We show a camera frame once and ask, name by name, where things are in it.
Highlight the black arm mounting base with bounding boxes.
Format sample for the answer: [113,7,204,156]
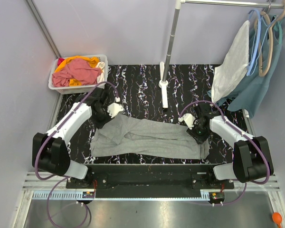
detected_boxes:
[66,164,234,200]

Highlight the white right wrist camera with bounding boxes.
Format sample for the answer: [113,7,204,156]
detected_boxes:
[178,113,195,129]

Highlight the teal plastic hanger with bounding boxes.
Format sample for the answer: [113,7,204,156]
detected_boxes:
[273,22,283,45]

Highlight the white laundry basket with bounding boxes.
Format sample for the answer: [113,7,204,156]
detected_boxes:
[48,55,108,95]

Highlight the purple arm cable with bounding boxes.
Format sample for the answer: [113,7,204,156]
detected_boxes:
[178,100,271,207]
[34,81,121,228]

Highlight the beige plastic hanger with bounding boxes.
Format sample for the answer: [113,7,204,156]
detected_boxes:
[258,0,285,77]

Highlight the grey t shirt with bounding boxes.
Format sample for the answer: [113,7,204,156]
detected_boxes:
[90,114,209,160]

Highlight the blue plastic hanger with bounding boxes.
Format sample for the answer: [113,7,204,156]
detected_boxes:
[247,9,267,76]

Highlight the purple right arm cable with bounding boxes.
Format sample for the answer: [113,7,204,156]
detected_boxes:
[178,100,271,207]

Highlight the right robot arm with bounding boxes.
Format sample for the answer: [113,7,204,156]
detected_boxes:
[179,100,274,185]

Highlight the teal hanging garment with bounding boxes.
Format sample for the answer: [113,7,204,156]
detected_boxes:
[208,22,282,118]

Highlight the white hanging cloth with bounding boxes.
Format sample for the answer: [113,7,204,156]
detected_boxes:
[211,20,250,103]

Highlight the metal clothes rack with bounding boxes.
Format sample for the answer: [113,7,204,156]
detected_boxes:
[158,0,285,109]

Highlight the white garment in basket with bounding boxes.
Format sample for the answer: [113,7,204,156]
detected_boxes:
[96,61,105,83]

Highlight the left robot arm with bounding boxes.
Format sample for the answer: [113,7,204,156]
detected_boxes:
[32,87,112,181]

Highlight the pink shirt in basket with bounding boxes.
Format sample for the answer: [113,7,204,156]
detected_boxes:
[52,58,103,87]

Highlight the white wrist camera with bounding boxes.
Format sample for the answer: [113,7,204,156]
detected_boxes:
[178,113,195,129]
[107,97,124,118]

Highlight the orange ball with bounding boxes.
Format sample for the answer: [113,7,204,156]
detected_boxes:
[272,212,283,228]

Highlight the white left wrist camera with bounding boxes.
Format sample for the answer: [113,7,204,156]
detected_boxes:
[107,97,124,118]

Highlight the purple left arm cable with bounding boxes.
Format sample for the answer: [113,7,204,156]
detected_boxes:
[34,81,121,228]

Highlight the orange shirt in basket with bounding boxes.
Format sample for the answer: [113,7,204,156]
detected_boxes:
[54,55,100,86]

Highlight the magenta garment in basket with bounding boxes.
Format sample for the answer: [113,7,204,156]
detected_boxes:
[57,58,65,67]

